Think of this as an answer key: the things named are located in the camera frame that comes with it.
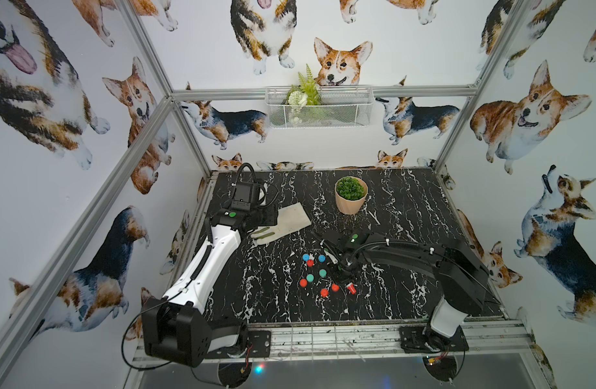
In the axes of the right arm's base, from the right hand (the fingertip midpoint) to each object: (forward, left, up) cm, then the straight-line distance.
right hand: (334, 281), depth 81 cm
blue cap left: (+11, +10, -6) cm, 16 cm away
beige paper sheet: (+28, +17, -5) cm, 33 cm away
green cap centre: (+4, +4, -3) cm, 6 cm away
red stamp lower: (-1, -6, -5) cm, 8 cm away
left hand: (+19, +20, +15) cm, 32 cm away
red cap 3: (0, 0, -6) cm, 6 cm away
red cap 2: (+1, +11, -5) cm, 12 cm away
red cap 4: (-2, +3, -5) cm, 7 cm away
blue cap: (+10, +4, -5) cm, 12 cm away
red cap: (+9, +8, -5) cm, 13 cm away
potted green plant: (+33, -8, +5) cm, 35 cm away
